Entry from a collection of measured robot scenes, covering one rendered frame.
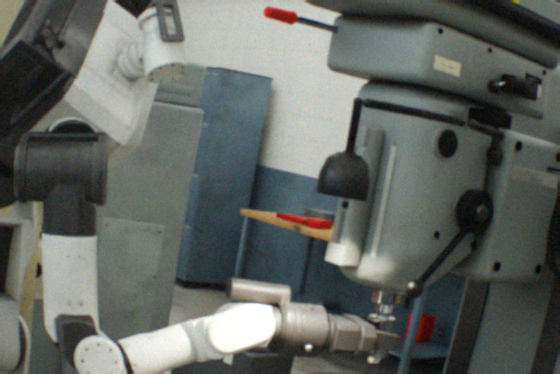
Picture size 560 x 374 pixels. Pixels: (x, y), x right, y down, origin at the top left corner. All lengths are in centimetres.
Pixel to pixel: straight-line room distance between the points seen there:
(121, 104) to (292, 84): 755
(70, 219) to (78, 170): 7
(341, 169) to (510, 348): 69
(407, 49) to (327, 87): 718
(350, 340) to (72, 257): 46
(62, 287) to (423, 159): 57
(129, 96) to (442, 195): 50
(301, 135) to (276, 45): 103
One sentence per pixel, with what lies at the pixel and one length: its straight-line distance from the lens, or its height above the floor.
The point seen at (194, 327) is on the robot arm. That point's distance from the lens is 146.
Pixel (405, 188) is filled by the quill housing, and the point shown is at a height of 147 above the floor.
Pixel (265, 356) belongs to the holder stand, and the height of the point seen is 110.
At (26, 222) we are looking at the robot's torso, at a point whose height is 127.
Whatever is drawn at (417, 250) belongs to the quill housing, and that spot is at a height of 138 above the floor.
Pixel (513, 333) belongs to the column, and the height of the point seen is 122.
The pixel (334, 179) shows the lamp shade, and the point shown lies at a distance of 133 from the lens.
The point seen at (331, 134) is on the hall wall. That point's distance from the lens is 847.
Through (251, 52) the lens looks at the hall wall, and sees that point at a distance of 967.
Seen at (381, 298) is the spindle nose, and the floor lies 129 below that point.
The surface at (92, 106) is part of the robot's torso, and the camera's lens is 146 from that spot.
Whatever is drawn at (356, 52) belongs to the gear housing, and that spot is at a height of 166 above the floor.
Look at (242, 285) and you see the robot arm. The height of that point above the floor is 128.
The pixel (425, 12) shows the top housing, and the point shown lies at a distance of 141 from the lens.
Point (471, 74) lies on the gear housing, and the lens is 149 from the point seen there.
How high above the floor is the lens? 152
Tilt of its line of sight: 3 degrees down
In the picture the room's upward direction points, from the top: 10 degrees clockwise
